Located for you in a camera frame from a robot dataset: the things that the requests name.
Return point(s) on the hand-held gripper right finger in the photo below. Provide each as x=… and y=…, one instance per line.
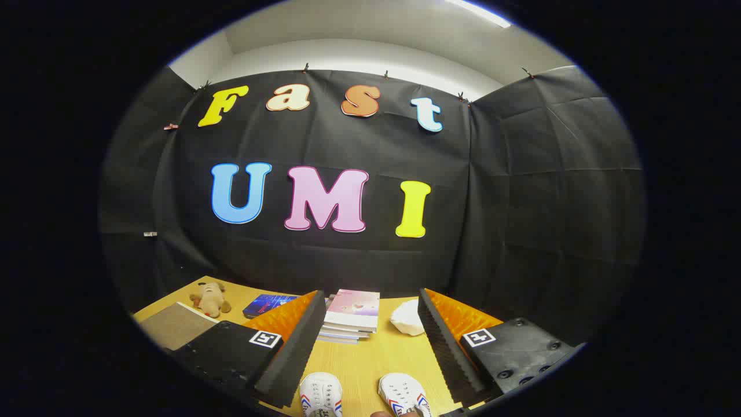
x=446, y=353

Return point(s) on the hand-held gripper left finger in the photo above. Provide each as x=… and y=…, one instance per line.
x=295, y=359

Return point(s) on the white canvas shoe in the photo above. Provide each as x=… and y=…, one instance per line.
x=320, y=394
x=404, y=394

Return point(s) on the beige fabric storage box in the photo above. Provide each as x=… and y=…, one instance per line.
x=173, y=327

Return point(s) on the white plush toy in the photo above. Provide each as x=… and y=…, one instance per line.
x=408, y=319

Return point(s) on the grey book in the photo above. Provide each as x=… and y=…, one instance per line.
x=347, y=331

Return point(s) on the pink book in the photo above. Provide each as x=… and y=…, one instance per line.
x=356, y=302

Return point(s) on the brown plush toy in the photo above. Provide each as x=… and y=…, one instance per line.
x=209, y=298

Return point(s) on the black backdrop cloth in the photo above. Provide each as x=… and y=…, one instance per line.
x=492, y=202

